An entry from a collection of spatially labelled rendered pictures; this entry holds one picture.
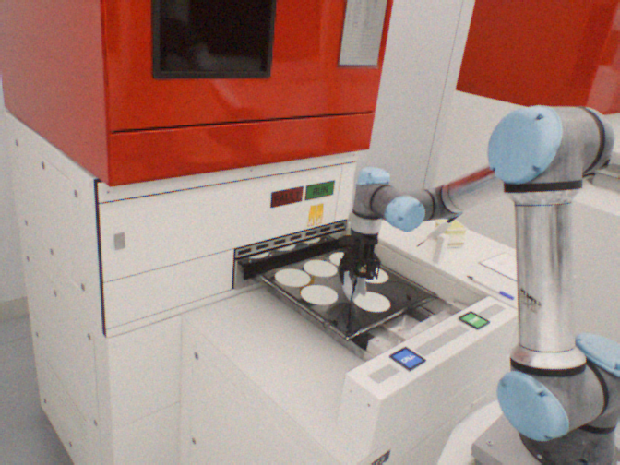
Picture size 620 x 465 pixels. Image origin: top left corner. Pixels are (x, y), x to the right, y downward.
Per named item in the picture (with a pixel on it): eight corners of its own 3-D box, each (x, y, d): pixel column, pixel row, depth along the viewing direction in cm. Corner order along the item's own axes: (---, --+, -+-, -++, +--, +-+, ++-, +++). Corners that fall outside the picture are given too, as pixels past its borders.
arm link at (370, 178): (373, 177, 118) (351, 166, 124) (365, 222, 122) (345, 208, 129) (399, 175, 121) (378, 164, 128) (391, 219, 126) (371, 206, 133)
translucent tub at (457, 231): (430, 238, 168) (435, 219, 165) (450, 237, 171) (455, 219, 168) (443, 249, 162) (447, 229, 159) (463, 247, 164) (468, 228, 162)
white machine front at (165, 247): (102, 333, 128) (93, 179, 112) (336, 257, 181) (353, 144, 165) (107, 339, 126) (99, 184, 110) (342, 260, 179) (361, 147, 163)
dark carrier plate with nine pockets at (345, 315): (260, 275, 148) (261, 273, 148) (344, 248, 171) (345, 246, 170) (347, 336, 126) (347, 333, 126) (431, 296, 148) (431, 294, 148)
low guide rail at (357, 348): (267, 291, 155) (267, 281, 154) (271, 289, 157) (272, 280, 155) (397, 385, 123) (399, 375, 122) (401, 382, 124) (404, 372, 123)
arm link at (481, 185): (632, 94, 89) (439, 183, 131) (592, 93, 83) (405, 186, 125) (652, 159, 87) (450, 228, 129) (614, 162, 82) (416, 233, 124)
